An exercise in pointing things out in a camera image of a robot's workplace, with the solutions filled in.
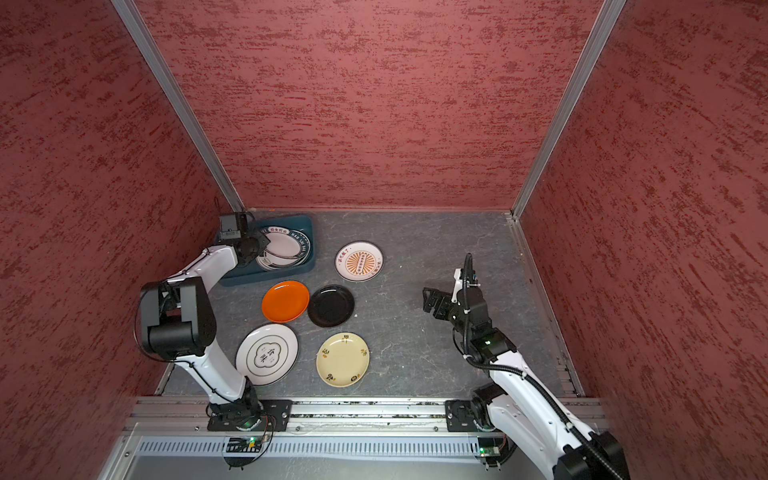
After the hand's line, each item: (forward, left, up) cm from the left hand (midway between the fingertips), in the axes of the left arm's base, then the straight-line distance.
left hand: (265, 244), depth 97 cm
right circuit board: (-53, -67, -10) cm, 86 cm away
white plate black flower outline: (-32, -6, -10) cm, 34 cm away
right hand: (-20, -54, +2) cm, 58 cm away
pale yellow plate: (-33, -28, -11) cm, 45 cm away
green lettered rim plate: (+5, -4, -8) cm, 10 cm away
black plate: (-17, -23, -9) cm, 30 cm away
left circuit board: (-54, -7, -11) cm, 55 cm away
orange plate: (-15, -7, -11) cm, 20 cm away
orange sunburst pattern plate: (+1, -30, -9) cm, 32 cm away
